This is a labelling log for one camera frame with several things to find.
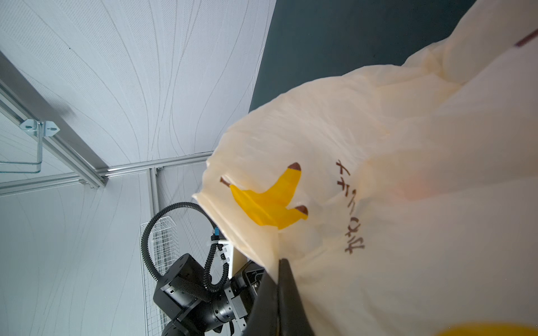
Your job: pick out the cream banana-print plastic bag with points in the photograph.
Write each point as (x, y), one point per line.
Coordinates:
(403, 197)

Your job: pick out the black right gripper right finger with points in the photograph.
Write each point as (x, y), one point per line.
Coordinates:
(291, 313)

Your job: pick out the orange toy fruit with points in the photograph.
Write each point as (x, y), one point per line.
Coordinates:
(490, 329)

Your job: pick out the metal U-bolt hook left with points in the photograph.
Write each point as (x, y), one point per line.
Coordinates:
(23, 151)

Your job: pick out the aluminium top crossbar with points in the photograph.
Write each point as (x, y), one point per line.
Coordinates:
(25, 107)

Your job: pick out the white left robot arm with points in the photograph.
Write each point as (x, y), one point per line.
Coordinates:
(195, 311)

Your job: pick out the white wire basket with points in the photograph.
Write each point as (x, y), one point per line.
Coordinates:
(164, 251)

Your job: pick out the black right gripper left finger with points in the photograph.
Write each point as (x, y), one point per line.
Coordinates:
(263, 319)

